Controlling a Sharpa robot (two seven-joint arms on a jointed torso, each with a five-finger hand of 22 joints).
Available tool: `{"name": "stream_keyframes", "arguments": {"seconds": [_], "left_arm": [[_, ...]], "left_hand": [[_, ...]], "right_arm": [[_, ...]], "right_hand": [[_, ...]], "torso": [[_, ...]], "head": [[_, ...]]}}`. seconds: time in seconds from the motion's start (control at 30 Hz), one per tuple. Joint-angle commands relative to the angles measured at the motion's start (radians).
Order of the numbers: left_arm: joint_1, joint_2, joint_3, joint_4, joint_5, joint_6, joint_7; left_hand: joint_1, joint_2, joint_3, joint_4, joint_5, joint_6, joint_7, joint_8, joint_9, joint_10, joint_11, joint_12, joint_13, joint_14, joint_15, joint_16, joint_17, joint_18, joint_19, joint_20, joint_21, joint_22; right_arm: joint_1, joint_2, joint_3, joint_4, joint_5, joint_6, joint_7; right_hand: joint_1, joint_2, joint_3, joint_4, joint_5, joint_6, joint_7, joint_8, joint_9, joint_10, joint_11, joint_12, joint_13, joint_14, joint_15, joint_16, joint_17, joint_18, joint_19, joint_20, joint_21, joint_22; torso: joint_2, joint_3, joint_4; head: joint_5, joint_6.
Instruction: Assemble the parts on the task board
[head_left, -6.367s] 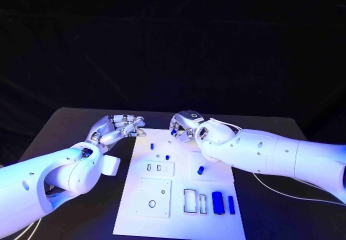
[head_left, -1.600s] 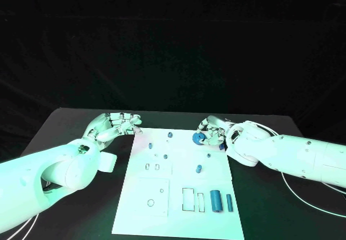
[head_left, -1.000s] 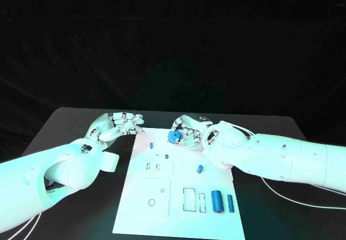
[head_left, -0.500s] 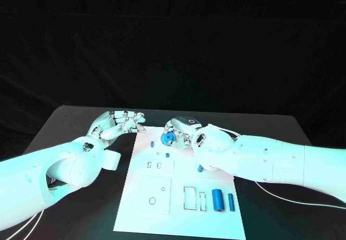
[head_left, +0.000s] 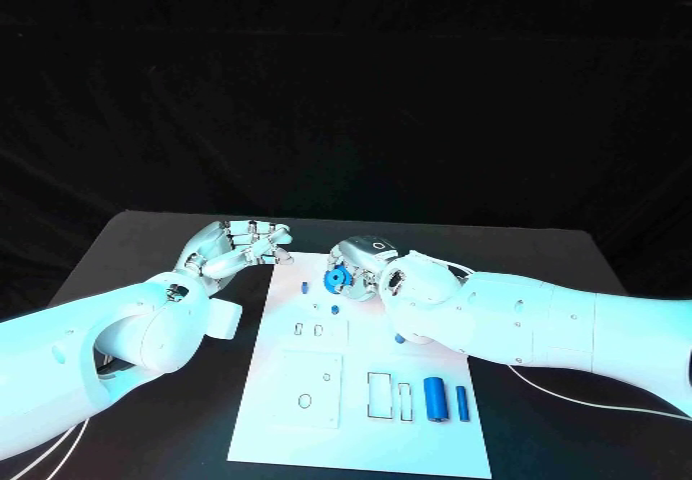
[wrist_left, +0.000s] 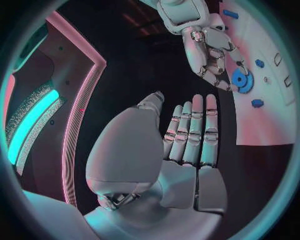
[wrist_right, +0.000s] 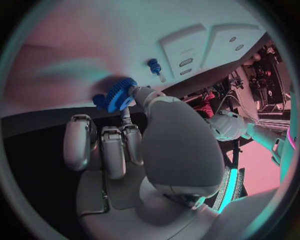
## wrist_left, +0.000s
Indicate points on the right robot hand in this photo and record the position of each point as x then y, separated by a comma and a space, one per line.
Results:
215, 41

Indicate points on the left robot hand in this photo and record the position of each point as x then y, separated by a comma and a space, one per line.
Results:
131, 150

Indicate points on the blue gear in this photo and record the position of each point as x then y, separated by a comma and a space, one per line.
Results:
241, 82

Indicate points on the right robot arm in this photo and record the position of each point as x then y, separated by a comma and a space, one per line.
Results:
182, 13

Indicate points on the white task board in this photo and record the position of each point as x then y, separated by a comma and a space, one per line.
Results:
262, 121

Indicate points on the blue block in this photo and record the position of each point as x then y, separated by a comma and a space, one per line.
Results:
230, 14

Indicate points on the blue peg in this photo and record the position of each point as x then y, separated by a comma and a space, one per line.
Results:
257, 103
259, 63

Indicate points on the glowing light bar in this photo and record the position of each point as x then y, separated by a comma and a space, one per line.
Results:
30, 127

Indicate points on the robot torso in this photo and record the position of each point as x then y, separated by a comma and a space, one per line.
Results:
70, 65

